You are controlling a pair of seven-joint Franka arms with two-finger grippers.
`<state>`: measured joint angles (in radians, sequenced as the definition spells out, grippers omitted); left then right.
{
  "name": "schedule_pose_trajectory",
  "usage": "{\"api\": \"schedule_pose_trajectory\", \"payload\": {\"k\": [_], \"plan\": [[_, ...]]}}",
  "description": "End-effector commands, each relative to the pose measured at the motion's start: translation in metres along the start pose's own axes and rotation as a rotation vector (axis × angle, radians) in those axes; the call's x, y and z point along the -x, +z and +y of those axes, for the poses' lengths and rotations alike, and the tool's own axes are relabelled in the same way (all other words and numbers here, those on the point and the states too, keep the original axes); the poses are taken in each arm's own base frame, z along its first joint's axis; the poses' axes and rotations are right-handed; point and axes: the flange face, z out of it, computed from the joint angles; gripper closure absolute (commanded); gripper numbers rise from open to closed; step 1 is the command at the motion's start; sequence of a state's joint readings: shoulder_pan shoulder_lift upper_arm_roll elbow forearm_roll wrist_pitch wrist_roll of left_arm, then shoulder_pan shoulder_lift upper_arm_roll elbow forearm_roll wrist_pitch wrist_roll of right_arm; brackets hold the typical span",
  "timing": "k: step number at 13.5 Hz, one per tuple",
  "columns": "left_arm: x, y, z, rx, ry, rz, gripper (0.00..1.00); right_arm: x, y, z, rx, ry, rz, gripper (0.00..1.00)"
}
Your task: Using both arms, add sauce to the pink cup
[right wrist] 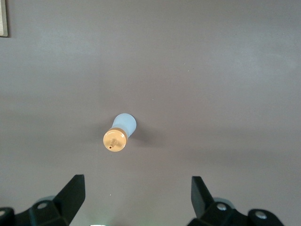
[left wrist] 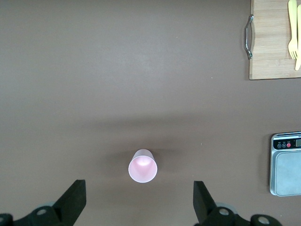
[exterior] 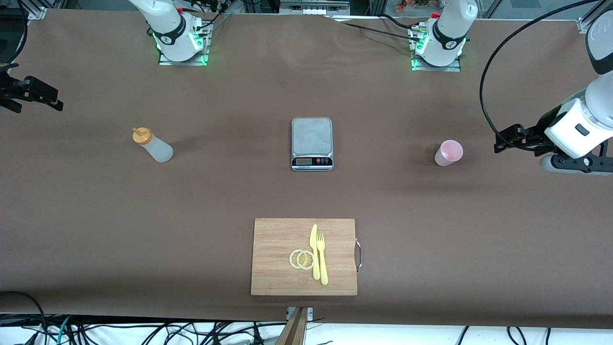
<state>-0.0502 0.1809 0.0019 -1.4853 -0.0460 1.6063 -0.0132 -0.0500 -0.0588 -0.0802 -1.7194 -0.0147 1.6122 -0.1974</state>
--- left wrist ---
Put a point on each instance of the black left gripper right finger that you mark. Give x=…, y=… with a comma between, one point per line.
x=204, y=204

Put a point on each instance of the yellow plastic knife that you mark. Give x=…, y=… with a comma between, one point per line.
x=299, y=42

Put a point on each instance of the silver digital kitchen scale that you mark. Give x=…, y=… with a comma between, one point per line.
x=287, y=171

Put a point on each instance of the yellow plastic fork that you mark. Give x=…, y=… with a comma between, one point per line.
x=292, y=28

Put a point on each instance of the pink plastic cup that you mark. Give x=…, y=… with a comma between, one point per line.
x=142, y=168

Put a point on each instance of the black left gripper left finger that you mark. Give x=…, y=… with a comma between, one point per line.
x=70, y=202

